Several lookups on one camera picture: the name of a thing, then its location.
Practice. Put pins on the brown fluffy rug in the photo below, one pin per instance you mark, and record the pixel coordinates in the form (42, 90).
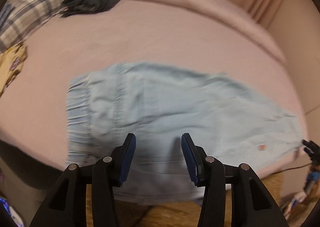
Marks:
(170, 214)

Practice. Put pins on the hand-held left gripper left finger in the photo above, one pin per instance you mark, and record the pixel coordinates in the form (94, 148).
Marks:
(128, 157)

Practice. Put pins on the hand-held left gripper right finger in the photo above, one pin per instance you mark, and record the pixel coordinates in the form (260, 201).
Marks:
(188, 157)

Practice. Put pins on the pink folded duvet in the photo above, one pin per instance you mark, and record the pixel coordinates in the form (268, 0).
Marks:
(200, 0)

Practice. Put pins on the plaid pillow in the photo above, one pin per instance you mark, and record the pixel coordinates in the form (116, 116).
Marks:
(30, 14)

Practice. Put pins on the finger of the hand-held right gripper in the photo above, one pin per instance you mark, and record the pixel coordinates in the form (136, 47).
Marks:
(312, 151)

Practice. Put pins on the light blue denim pants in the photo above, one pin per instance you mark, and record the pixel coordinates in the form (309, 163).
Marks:
(162, 107)

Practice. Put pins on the pink bed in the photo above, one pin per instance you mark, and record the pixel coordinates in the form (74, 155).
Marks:
(125, 37)

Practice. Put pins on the yellow printed cloth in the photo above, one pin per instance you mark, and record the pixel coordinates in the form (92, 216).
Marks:
(8, 67)

